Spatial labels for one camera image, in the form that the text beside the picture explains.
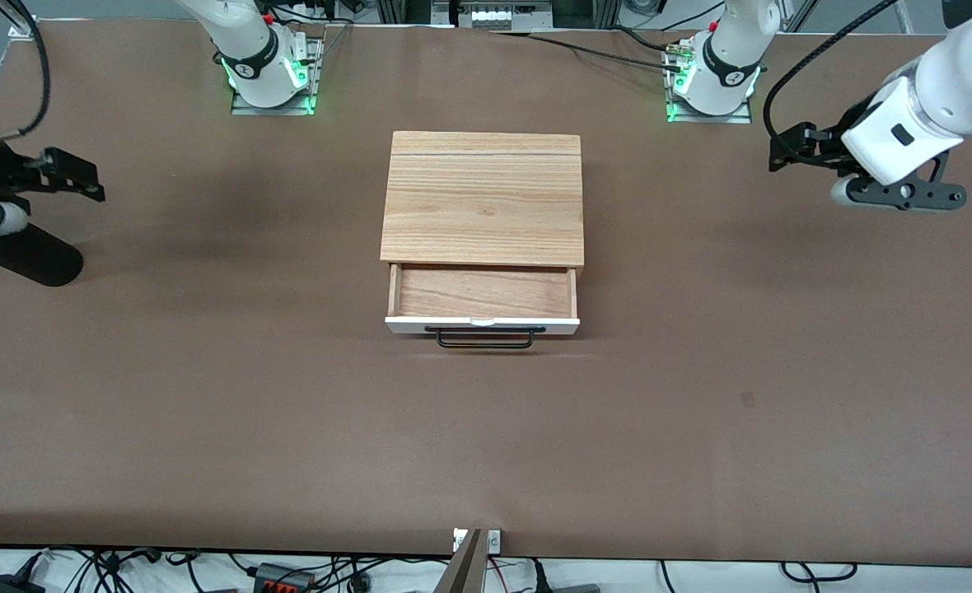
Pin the brown wooden post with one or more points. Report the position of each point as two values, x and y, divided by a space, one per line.
463 568

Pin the aluminium corner clamp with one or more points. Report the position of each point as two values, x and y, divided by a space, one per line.
15 31

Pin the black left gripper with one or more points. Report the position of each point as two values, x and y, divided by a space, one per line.
834 135

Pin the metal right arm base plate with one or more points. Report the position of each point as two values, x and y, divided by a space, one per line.
243 109

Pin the black and red connector box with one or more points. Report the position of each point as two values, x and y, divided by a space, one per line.
284 578

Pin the light wooden drawer cabinet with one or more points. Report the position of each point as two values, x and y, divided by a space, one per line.
482 198

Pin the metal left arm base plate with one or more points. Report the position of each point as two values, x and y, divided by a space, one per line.
741 119

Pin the black power adapter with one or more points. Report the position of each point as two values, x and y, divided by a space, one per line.
10 585

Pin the white metal bracket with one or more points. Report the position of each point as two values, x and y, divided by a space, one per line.
494 541

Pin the small clear tape piece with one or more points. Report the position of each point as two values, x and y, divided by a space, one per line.
748 400

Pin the white power strip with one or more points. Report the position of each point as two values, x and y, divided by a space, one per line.
498 15

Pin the black floor plug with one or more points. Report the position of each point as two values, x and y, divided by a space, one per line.
564 588

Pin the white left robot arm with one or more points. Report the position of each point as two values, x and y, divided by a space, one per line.
947 82

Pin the black ribbed vase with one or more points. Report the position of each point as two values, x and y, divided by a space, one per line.
33 255

